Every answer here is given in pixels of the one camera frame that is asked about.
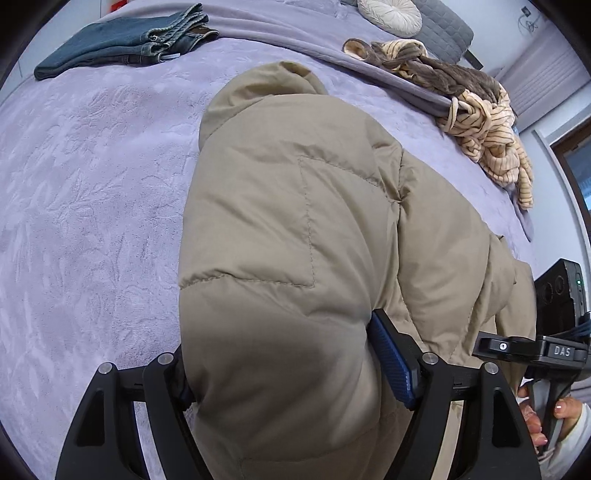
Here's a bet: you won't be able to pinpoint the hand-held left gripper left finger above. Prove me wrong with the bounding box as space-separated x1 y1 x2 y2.
55 346 214 480

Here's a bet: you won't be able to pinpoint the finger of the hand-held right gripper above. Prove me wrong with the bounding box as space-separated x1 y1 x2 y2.
472 335 540 361

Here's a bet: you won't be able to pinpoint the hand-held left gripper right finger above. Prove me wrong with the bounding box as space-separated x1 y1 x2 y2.
368 308 542 480

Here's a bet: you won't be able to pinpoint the beige puffer jacket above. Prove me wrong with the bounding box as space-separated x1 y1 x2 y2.
178 61 539 480

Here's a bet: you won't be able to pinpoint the person's right hand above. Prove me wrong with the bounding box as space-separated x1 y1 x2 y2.
516 384 588 457

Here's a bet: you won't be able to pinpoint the beige striped garment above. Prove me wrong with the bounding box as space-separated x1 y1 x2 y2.
342 38 536 210

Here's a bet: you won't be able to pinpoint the purple bed blanket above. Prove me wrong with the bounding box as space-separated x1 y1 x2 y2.
0 0 541 480

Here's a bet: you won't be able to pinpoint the grey window blind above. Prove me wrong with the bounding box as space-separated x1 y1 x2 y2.
496 32 585 121

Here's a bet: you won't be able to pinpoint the brown plush garment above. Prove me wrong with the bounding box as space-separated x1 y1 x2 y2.
369 41 504 109

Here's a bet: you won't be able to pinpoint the grey quilted headboard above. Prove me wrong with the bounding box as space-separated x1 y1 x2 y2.
339 0 476 63

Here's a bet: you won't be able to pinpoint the round white pillow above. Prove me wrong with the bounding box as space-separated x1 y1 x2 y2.
357 0 423 38

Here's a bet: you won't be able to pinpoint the folded blue jeans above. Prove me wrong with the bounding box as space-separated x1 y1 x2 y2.
34 4 221 81

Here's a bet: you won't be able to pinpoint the brown window frame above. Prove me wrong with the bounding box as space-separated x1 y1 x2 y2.
549 131 591 222

